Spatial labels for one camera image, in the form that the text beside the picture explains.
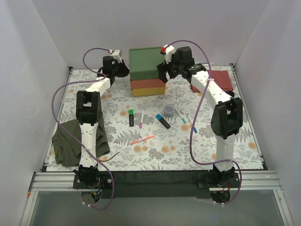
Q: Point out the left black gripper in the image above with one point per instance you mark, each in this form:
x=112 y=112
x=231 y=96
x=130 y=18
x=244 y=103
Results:
x=121 y=69

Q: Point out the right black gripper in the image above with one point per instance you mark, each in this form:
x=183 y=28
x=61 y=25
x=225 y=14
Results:
x=165 y=70

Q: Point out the green drawer box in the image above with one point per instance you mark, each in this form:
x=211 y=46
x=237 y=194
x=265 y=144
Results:
x=143 y=63

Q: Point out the yellow drawer box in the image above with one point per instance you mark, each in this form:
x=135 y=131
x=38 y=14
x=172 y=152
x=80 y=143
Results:
x=148 y=91

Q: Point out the green highlighter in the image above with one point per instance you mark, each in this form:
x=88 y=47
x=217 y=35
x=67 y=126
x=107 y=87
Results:
x=131 y=117

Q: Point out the blue highlighter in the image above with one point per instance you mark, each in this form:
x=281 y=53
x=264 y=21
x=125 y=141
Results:
x=162 y=121

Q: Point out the red drawer box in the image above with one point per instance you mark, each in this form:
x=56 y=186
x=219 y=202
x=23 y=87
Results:
x=147 y=83

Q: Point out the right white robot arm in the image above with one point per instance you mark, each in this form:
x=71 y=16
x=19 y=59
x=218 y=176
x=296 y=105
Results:
x=227 y=118

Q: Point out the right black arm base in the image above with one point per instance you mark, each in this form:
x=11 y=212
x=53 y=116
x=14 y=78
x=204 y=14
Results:
x=214 y=178

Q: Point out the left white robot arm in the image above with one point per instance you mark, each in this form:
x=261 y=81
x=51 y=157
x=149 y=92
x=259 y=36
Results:
x=88 y=106

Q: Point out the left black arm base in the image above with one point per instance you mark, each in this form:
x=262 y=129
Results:
x=91 y=178

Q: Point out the clear jar of paperclips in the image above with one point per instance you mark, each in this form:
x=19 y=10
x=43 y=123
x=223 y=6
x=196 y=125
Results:
x=169 y=110

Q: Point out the teal capped white marker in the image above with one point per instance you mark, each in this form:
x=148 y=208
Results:
x=180 y=115

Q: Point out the purple capped white marker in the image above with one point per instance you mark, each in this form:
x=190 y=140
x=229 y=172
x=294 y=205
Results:
x=141 y=121

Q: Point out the red folded cloth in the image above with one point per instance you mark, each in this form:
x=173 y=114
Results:
x=221 y=78

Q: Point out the floral table mat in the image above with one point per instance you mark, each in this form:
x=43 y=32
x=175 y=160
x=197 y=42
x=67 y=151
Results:
x=176 y=148

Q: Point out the blue capped white marker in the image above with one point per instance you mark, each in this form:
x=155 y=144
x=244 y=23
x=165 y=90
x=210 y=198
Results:
x=191 y=122

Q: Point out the orange pen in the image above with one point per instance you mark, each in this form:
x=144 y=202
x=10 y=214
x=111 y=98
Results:
x=143 y=139

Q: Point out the olive green cloth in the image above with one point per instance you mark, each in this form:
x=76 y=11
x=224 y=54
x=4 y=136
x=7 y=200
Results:
x=68 y=151

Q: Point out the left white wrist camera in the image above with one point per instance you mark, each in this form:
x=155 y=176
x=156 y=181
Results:
x=117 y=55

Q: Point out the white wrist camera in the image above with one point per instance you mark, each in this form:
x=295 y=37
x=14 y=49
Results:
x=117 y=55
x=167 y=52

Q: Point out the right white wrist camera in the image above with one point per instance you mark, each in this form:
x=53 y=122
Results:
x=167 y=52

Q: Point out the aluminium front rail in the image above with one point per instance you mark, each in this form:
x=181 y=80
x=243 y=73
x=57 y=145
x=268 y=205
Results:
x=250 y=180

